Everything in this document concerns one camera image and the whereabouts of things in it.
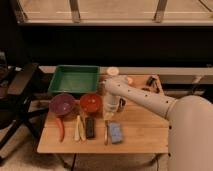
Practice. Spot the wooden folding table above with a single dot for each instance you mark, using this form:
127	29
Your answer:
143	132

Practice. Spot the green plastic tray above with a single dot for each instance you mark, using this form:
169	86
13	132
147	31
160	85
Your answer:
75	79

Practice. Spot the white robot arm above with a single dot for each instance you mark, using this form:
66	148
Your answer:
190	137

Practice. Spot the black small clip object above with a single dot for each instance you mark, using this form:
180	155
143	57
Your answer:
151	80

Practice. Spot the red chili pepper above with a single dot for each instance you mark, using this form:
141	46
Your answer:
60	125

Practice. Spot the small metal cup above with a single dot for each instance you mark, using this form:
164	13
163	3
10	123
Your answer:
122	104

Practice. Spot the blue sponge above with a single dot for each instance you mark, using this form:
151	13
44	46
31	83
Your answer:
115	133

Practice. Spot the dark brown rectangular block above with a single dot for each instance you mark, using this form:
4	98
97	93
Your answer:
90	127

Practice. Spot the metal fork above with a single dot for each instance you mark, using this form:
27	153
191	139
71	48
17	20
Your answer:
106	133

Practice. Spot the black chair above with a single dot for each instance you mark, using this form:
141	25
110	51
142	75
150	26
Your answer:
14	108

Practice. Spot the purple bowl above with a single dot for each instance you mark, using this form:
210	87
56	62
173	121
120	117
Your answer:
62	104

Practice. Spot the white lidded cup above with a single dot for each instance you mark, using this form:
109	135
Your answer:
112	71

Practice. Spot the red bowl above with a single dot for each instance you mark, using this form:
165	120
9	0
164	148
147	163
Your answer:
91	103

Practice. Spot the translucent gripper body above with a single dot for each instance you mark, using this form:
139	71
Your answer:
109	111

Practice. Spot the cream banana peel toy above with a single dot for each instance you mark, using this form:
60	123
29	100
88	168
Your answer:
79	130

